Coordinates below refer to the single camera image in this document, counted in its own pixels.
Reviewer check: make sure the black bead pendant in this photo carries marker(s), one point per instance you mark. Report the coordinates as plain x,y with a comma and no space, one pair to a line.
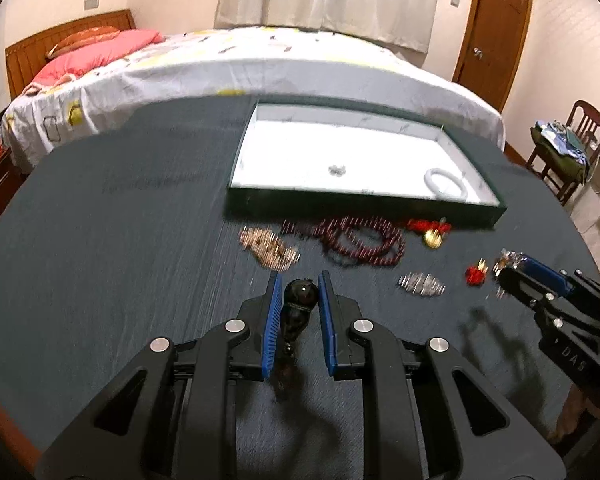
299,300

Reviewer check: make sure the silver rhinestone hair clip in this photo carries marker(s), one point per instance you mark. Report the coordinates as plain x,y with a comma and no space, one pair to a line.
421,284

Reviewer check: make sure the orange patterned pillow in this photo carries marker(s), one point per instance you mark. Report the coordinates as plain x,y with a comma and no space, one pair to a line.
82,39

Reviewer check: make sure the dark green table cloth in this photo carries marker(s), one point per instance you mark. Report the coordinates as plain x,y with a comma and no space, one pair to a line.
121,278

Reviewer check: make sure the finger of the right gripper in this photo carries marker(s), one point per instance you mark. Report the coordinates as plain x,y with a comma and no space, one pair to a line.
526,290
553,280

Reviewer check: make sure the red knot gold earring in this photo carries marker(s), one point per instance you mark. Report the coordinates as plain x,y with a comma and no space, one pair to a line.
475,275

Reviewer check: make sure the wall outlet plate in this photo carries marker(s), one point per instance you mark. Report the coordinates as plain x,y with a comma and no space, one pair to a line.
90,4

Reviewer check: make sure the rose gold rhinestone brooch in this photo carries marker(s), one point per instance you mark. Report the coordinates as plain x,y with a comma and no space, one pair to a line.
269,249

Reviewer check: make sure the white jade bangle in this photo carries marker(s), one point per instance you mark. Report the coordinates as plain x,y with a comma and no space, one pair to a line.
445,186

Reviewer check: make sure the gold pearl brooch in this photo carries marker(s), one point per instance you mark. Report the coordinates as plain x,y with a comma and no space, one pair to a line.
507,258

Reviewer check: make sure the brown wooden door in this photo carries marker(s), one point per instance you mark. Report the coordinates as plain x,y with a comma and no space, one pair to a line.
492,47

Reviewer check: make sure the right hand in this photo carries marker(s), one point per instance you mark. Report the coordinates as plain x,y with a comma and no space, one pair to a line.
575,405

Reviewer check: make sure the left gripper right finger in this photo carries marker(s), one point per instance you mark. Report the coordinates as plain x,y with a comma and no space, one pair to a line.
344,331

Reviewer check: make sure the green jewelry tray box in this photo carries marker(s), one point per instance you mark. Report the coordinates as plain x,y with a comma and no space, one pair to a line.
280,169

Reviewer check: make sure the pink pillow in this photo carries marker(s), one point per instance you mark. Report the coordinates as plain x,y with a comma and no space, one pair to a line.
79,62

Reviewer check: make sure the bed with patterned sheet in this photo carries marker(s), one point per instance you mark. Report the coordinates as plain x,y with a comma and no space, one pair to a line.
232,62

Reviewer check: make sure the small silver pearl brooch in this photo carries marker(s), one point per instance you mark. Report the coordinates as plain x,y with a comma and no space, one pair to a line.
337,171

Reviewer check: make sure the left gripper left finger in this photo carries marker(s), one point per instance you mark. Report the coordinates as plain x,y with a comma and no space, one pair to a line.
254,355

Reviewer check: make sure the red cord gold pendant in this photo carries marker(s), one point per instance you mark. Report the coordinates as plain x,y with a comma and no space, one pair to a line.
433,232

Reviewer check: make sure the pile of clothes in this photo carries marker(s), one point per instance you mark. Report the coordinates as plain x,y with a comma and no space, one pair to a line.
565,145

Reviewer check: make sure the wooden chair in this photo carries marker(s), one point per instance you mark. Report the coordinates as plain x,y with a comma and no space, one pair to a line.
580,145

